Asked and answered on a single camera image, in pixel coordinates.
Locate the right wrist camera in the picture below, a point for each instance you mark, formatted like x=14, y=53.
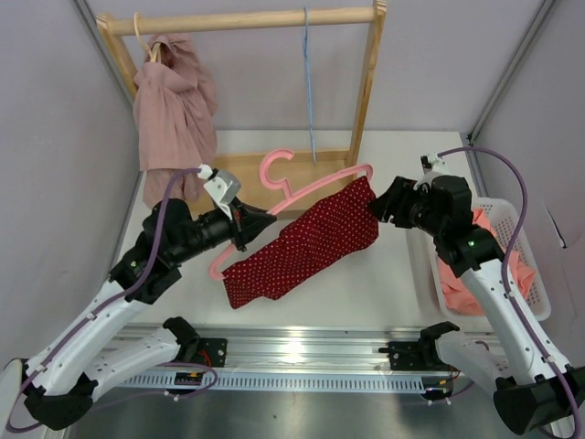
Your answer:
x=432, y=166

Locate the salmon pink cloth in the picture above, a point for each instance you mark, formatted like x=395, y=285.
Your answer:
x=459, y=299

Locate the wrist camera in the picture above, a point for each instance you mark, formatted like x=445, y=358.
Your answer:
x=222, y=187
x=432, y=166

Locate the pink pleated skirt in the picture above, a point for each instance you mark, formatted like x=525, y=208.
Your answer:
x=173, y=110

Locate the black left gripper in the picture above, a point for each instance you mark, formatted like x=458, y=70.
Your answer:
x=247, y=223

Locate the aluminium mounting rail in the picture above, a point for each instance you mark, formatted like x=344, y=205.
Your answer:
x=309, y=350

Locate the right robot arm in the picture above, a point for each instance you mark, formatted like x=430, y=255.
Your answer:
x=534, y=384

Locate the white plastic basket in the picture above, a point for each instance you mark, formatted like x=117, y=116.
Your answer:
x=503, y=218

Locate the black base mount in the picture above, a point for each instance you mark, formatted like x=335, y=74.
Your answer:
x=211, y=352
x=419, y=355

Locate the wooden clothes rack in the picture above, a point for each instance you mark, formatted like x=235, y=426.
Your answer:
x=114, y=30

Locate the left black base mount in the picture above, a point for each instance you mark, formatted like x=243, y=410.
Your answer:
x=211, y=352

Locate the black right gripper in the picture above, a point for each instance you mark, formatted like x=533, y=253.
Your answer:
x=395, y=200

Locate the pink plastic hanger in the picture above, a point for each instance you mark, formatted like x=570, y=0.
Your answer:
x=286, y=183

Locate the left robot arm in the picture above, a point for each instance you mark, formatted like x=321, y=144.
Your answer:
x=61, y=383

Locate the white slotted cable duct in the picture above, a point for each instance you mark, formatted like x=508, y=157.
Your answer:
x=251, y=381

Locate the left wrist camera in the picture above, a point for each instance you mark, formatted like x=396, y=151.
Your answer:
x=222, y=187

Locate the blue wire hanger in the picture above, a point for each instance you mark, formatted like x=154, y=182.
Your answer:
x=308, y=84

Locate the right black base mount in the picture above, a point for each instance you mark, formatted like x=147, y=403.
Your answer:
x=419, y=355

